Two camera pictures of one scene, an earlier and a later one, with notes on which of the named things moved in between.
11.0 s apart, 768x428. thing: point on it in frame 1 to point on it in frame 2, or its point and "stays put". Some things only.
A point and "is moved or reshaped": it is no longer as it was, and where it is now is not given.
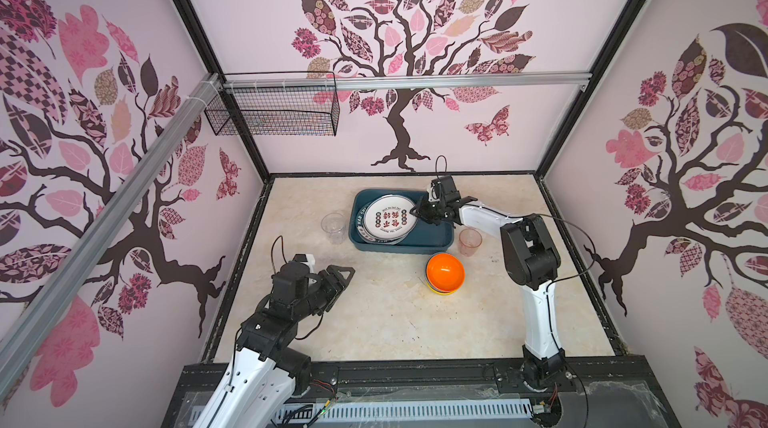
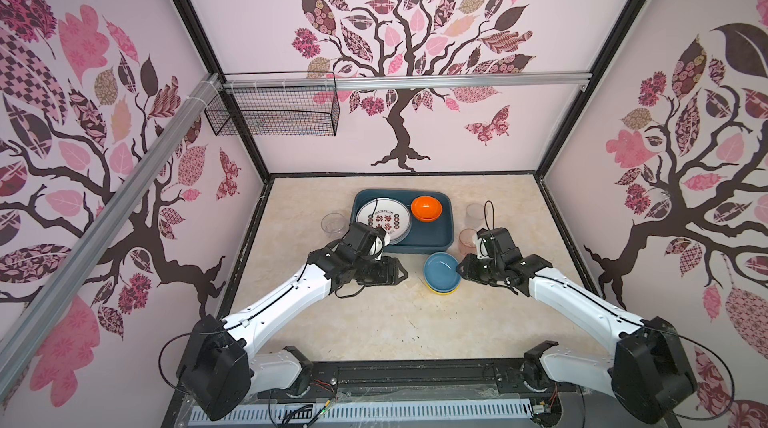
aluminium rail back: (403, 80) stays put
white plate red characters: (390, 216) is moved or reshaped
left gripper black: (330, 287) to (388, 275)
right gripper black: (422, 212) to (467, 268)
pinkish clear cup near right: (469, 240) stays put
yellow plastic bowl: (439, 291) stays put
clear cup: (335, 225) stays put
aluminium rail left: (107, 220) stays put
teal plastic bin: (424, 238) stays put
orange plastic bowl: (445, 272) is moved or reshaped
